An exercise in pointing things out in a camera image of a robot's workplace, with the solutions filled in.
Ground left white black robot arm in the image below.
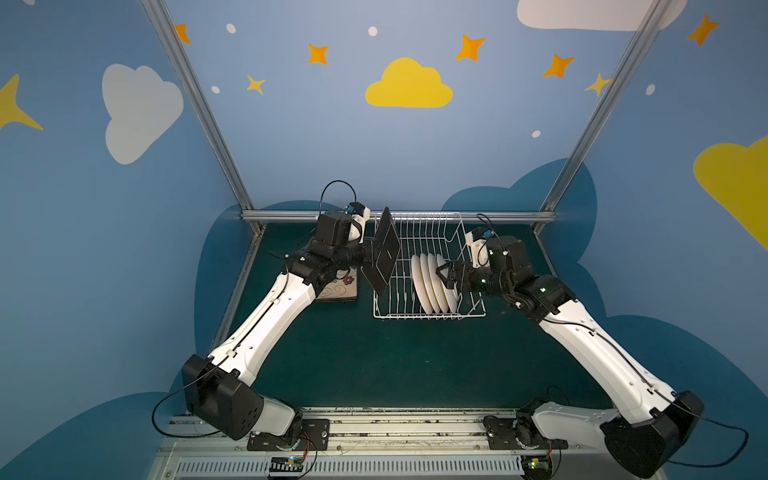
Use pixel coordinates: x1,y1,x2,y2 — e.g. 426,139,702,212
178,202,371,440

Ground aluminium frame back bar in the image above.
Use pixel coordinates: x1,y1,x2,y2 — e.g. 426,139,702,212
241,209,556,224

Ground small circuit board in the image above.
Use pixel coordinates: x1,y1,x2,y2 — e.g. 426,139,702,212
521,456,553,480
267,456,304,479

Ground white wire dish rack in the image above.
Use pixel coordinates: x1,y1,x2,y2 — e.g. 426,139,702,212
373,219,486,320

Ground left small circuit board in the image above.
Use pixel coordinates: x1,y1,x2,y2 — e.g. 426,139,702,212
267,456,304,479

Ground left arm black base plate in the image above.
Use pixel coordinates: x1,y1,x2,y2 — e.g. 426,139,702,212
247,418,330,451

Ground aluminium mounting rail base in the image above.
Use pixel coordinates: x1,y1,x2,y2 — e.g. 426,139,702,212
148,407,631,479

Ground right small circuit board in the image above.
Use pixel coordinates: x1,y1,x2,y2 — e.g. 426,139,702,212
521,456,553,480

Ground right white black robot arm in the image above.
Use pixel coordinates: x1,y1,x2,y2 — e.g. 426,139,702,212
422,233,705,479

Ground aluminium frame right post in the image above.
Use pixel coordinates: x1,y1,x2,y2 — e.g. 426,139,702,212
538,0,673,222

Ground aluminium frame post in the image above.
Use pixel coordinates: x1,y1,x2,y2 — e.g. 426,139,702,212
141,0,254,210
538,0,673,222

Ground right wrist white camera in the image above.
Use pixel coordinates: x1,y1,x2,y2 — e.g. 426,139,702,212
465,227,493,268

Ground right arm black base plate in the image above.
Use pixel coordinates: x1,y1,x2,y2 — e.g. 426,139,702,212
482,413,569,450

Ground aluminium frame left post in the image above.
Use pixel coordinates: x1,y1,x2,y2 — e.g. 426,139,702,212
141,0,254,210

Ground black square floral plate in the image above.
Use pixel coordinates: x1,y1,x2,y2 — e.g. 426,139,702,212
316,268,359,298
315,295,357,303

